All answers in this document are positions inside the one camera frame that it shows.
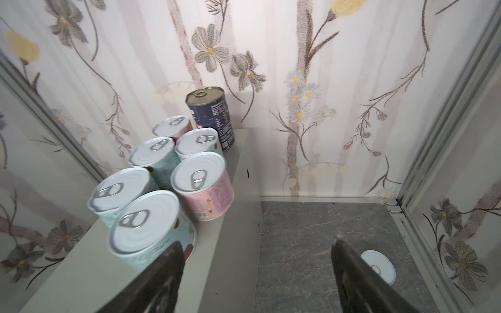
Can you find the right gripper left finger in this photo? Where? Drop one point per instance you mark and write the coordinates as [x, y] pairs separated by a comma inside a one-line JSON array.
[[156, 289]]

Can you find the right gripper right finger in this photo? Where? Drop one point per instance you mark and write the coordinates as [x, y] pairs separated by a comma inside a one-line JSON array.
[[360, 289]]

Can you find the teal label can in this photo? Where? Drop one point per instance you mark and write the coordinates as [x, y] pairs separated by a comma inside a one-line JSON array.
[[111, 196], [198, 141]]

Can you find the white lid can front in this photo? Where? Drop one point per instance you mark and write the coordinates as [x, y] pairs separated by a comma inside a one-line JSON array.
[[159, 158]]

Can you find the pink label can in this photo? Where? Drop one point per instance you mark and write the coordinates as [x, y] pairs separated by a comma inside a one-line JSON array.
[[173, 127]]

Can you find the dark blue tomato can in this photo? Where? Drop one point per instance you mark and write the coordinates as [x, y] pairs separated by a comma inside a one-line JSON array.
[[209, 109]]

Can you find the yellow label can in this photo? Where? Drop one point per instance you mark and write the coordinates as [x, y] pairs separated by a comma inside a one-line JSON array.
[[381, 265]]

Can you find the grey metal cabinet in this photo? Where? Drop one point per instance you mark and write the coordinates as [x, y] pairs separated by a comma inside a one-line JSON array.
[[219, 274]]

